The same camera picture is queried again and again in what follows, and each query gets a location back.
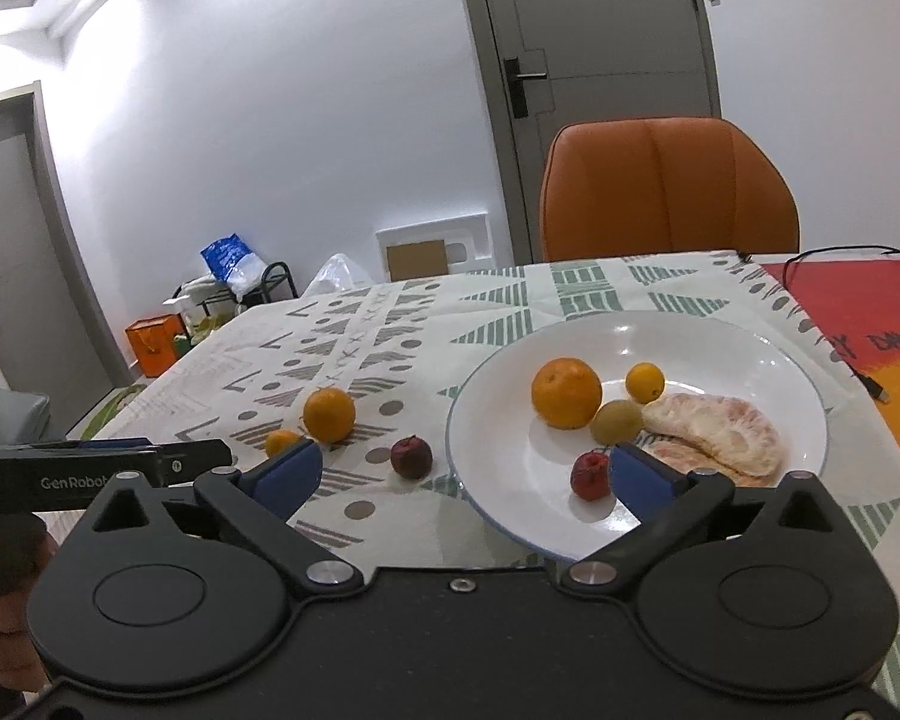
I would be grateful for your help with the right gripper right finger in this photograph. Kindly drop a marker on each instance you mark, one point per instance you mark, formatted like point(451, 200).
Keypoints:
point(672, 510)

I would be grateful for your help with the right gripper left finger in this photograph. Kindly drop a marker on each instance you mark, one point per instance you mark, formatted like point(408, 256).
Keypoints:
point(254, 508)

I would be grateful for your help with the red small apple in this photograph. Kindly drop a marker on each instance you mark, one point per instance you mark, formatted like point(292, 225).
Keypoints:
point(411, 458)
point(590, 476)

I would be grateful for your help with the small orange kumquat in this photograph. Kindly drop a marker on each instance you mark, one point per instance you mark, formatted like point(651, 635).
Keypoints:
point(645, 382)

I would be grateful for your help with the large orange front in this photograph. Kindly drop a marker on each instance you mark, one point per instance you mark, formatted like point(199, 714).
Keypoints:
point(566, 393)

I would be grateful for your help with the large orange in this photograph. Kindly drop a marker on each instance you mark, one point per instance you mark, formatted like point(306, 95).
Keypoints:
point(329, 415)
point(566, 393)

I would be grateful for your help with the left hand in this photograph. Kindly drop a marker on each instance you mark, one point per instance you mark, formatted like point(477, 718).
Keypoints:
point(20, 666)

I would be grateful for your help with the small orange near gripper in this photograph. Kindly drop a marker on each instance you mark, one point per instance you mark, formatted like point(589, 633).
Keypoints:
point(279, 441)

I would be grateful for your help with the peeled pomelo piece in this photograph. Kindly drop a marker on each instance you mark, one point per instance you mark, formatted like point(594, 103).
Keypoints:
point(691, 432)

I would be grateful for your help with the green yellow small fruit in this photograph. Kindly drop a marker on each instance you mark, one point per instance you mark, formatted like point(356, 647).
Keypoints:
point(617, 421)

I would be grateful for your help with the large orange back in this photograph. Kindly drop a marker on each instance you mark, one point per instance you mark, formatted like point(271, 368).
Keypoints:
point(329, 415)

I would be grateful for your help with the white round plate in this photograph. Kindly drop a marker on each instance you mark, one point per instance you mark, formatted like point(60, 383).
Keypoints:
point(536, 433)

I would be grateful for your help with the orange box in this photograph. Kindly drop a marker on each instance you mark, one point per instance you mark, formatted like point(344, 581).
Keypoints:
point(152, 341)

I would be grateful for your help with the patterned white tablecloth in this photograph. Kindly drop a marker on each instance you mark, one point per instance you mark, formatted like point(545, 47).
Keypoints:
point(404, 350)

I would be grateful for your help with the grey side door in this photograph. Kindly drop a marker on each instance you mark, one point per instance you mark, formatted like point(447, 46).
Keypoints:
point(53, 337)

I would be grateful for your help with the black metal rack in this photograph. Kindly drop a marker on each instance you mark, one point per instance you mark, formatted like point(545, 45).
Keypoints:
point(211, 297)

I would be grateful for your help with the clear plastic bag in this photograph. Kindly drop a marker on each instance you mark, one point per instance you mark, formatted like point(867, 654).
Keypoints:
point(338, 274)

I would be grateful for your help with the blue white plastic bag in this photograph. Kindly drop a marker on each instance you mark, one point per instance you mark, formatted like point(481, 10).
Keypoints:
point(233, 263)

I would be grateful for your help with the red orange cartoon mat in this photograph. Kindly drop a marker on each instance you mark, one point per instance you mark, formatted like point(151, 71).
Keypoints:
point(855, 300)

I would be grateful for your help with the orange chair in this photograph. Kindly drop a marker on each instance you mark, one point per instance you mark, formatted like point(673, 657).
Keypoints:
point(661, 186)

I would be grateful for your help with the white foam packaging board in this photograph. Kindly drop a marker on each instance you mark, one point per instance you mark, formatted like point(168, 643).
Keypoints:
point(453, 245)

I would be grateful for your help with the black door handle lock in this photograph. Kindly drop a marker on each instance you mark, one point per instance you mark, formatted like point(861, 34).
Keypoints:
point(515, 80)

